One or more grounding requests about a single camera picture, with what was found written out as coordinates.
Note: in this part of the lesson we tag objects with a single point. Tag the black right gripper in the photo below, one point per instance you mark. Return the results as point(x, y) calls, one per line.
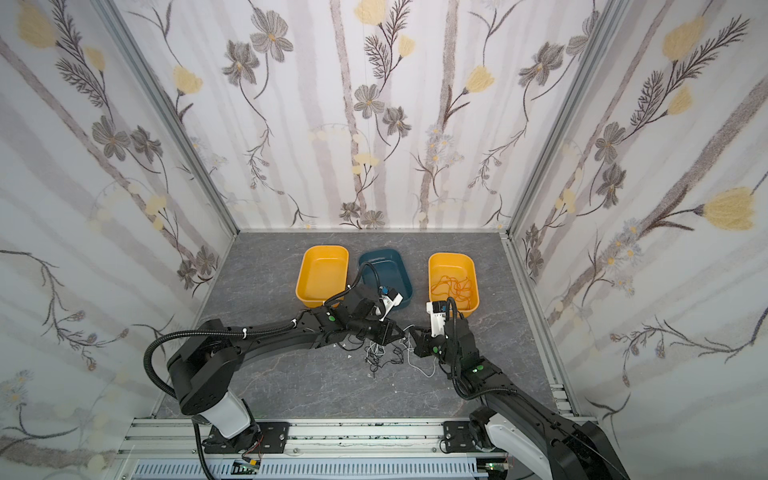
point(430, 341)

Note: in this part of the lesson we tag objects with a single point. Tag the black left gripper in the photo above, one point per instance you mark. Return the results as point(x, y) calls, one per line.
point(380, 327)

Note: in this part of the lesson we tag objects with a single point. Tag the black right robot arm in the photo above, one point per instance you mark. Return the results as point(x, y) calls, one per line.
point(550, 445)

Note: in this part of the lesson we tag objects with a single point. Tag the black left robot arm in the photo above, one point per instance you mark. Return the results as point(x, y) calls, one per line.
point(196, 366)

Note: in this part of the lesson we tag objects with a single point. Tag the teal plastic tray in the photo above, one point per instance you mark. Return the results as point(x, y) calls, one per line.
point(392, 272)

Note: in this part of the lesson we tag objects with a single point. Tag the right yellow plastic tray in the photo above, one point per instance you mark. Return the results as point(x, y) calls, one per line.
point(454, 275)

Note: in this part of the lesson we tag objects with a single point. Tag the yellow plastic tray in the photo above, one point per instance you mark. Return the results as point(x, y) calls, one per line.
point(454, 275)
point(323, 273)

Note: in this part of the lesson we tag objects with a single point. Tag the left yellow plastic tray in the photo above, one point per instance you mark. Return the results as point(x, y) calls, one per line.
point(323, 273)

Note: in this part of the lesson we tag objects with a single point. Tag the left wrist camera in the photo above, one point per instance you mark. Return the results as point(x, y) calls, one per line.
point(389, 299)

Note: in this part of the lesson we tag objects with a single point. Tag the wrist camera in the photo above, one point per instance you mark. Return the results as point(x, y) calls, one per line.
point(437, 312)
point(389, 299)

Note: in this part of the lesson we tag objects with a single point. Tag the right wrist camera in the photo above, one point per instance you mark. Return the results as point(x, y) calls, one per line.
point(437, 312)

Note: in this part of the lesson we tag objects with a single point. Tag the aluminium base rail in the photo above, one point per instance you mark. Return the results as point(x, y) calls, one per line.
point(408, 448)

